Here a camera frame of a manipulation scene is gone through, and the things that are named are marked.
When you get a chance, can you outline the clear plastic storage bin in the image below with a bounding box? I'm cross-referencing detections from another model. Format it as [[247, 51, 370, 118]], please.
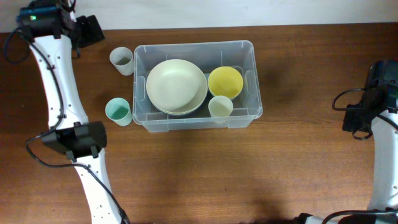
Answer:
[[132, 40, 263, 133]]

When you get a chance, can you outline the mint green plastic cup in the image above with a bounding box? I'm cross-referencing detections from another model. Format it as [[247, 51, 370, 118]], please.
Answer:
[[105, 98, 132, 126]]

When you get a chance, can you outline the yellow plastic bowl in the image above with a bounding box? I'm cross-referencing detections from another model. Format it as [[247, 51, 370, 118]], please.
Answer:
[[208, 67, 244, 100]]

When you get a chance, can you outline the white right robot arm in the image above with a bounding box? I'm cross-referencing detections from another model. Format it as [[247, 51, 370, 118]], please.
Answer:
[[294, 60, 397, 224]]

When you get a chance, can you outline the grey plastic cup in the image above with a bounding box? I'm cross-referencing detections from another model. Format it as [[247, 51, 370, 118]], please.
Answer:
[[109, 47, 134, 76]]

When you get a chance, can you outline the beige plastic plate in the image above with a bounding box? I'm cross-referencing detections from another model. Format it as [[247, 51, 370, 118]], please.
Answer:
[[152, 103, 202, 116], [146, 59, 208, 110]]

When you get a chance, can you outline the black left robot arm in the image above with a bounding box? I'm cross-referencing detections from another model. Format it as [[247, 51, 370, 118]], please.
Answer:
[[17, 0, 129, 223]]

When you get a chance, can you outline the cream plastic cup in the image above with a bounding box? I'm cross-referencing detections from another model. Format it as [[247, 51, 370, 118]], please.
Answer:
[[208, 96, 233, 124]]

